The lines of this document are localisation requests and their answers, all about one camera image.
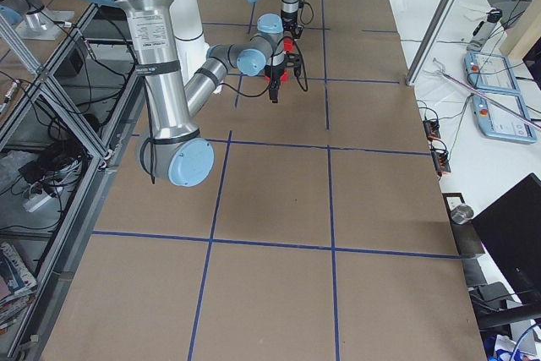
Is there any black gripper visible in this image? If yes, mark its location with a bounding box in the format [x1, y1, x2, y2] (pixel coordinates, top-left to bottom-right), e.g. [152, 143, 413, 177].
[281, 19, 303, 40]
[268, 65, 284, 103]

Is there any red block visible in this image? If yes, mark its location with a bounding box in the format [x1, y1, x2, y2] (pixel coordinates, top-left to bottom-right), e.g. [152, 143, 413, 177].
[283, 38, 293, 52]
[265, 71, 288, 82]

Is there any teach pendant far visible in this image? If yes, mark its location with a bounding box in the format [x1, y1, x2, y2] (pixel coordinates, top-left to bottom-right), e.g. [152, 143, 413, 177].
[464, 51, 520, 94]

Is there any teach pendant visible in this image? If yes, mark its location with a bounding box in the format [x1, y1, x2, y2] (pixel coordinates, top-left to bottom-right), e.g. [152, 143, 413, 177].
[464, 51, 520, 94]
[473, 91, 538, 144]

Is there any small metal cup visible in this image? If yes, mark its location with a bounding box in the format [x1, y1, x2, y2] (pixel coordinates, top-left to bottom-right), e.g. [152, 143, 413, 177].
[450, 203, 474, 225]

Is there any teach pendant near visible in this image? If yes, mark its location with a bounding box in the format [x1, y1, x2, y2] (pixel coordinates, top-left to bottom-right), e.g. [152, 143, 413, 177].
[473, 91, 538, 144]

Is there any white power strip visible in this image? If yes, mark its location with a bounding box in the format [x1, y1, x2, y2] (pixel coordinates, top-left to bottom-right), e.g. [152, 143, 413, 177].
[23, 190, 57, 213]

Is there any black monitor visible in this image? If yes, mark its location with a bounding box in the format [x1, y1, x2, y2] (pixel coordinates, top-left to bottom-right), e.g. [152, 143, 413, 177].
[473, 173, 540, 303]

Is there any stack of magazines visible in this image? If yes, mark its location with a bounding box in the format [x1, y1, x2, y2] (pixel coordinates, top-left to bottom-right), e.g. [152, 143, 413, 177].
[1, 241, 37, 335]

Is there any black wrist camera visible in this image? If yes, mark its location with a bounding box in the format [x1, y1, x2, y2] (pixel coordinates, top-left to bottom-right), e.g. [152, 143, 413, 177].
[285, 52, 304, 79]

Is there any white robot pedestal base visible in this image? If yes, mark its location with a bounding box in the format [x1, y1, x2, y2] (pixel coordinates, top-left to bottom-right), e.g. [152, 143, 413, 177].
[170, 0, 210, 85]

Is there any aluminium frame post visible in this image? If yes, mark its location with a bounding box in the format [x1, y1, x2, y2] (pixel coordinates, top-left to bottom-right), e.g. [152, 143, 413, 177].
[406, 0, 456, 86]

